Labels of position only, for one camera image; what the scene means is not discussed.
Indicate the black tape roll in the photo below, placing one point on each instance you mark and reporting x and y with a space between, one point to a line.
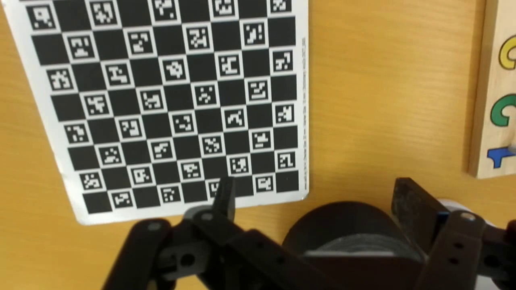
344 219

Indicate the black white marker board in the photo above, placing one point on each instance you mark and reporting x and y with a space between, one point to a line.
162 107

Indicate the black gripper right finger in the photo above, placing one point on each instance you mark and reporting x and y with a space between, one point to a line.
457 252

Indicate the wooden number puzzle board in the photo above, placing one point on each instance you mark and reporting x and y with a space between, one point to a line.
497 107

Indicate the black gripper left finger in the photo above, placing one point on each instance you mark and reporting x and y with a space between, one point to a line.
215 252

